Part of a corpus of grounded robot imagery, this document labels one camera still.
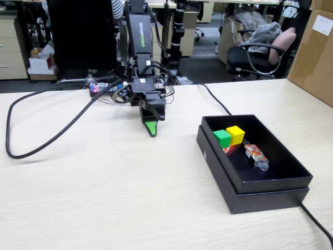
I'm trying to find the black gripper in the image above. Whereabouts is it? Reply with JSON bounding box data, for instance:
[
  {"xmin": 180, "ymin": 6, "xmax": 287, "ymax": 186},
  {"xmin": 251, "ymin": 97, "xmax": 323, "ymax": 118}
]
[{"xmin": 129, "ymin": 77, "xmax": 167, "ymax": 138}]

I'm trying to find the green wooden cube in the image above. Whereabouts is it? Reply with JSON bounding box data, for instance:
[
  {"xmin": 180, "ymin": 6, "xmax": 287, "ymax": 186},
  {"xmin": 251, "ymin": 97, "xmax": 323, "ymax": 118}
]
[{"xmin": 212, "ymin": 129, "xmax": 232, "ymax": 149}]

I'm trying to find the red white printed carton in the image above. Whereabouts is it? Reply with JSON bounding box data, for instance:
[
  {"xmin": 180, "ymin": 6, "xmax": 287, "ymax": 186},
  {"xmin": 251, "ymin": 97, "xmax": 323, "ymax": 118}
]
[{"xmin": 222, "ymin": 144, "xmax": 241, "ymax": 157}]

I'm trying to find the yellow wooden cube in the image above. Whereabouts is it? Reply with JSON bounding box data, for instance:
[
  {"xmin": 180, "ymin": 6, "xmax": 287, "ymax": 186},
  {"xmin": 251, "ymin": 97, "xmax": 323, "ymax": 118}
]
[{"xmin": 225, "ymin": 126, "xmax": 246, "ymax": 146}]

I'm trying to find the black cardboard box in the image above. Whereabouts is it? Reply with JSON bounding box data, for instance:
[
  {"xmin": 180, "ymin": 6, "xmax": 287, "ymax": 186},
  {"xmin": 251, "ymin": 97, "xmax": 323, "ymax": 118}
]
[
  {"xmin": 196, "ymin": 124, "xmax": 310, "ymax": 215},
  {"xmin": 201, "ymin": 114, "xmax": 313, "ymax": 195}
]

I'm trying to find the labelled brown cardboard box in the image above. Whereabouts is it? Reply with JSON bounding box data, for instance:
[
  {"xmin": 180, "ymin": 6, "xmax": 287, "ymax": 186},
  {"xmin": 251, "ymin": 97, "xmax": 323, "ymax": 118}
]
[{"xmin": 287, "ymin": 9, "xmax": 333, "ymax": 108}]

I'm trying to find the plain brown cardboard box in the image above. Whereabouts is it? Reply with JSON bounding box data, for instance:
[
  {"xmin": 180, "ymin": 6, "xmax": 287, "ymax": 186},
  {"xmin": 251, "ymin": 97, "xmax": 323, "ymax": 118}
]
[{"xmin": 309, "ymin": 0, "xmax": 333, "ymax": 14}]

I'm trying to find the beige drawer cabinet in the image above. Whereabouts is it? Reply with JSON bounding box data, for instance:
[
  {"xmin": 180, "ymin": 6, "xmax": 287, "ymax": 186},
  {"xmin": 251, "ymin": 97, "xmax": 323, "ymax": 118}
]
[
  {"xmin": 0, "ymin": 15, "xmax": 29, "ymax": 80},
  {"xmin": 118, "ymin": 20, "xmax": 164, "ymax": 65}
]

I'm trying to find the office chair with pink cushion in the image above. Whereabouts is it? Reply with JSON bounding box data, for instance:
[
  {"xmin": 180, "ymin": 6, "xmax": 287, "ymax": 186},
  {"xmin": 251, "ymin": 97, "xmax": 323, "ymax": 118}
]
[{"xmin": 226, "ymin": 26, "xmax": 298, "ymax": 81}]

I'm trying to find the beige floor carton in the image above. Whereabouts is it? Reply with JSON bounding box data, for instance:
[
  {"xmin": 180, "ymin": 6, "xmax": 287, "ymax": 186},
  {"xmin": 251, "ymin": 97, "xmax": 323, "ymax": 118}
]
[{"xmin": 217, "ymin": 14, "xmax": 250, "ymax": 65}]

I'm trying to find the person in striped shirt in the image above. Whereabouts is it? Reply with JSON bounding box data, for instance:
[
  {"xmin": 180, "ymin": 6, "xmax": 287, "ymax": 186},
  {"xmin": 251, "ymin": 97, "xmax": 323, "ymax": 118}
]
[{"xmin": 41, "ymin": 0, "xmax": 124, "ymax": 20}]

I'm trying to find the white office desk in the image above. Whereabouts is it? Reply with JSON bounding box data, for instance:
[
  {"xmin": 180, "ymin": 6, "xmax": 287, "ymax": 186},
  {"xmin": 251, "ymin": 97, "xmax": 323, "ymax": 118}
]
[{"xmin": 147, "ymin": 0, "xmax": 215, "ymax": 9}]

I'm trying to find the flat white carton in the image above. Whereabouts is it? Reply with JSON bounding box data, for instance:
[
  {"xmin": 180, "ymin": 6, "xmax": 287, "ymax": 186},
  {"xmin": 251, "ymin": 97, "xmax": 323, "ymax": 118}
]
[{"xmin": 27, "ymin": 66, "xmax": 58, "ymax": 81}]

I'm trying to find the small white carton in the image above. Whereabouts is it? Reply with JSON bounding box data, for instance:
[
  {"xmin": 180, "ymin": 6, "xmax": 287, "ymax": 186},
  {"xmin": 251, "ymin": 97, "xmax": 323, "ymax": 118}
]
[{"xmin": 28, "ymin": 53, "xmax": 55, "ymax": 70}]

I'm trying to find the open brown carton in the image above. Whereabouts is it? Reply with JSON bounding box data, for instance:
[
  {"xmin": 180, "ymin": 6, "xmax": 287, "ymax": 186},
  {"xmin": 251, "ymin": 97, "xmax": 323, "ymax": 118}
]
[{"xmin": 30, "ymin": 44, "xmax": 55, "ymax": 57}]

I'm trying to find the grey cloth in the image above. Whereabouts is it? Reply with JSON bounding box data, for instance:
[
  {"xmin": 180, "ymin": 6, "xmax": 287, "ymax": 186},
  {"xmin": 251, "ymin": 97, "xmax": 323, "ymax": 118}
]
[{"xmin": 248, "ymin": 22, "xmax": 283, "ymax": 55}]

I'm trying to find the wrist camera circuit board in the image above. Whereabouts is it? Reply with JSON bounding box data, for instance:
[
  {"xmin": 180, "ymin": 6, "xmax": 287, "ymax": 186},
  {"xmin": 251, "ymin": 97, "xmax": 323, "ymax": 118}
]
[{"xmin": 114, "ymin": 82, "xmax": 135, "ymax": 103}]

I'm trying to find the thick black camera cable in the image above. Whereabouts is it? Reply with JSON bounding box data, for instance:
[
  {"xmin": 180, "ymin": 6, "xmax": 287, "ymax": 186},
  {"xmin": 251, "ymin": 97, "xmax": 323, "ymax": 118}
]
[{"xmin": 5, "ymin": 79, "xmax": 123, "ymax": 160}]

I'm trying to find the black power cable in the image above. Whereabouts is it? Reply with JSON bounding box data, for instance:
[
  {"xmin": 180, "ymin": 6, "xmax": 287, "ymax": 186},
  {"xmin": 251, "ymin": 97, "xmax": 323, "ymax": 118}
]
[{"xmin": 194, "ymin": 82, "xmax": 333, "ymax": 243}]

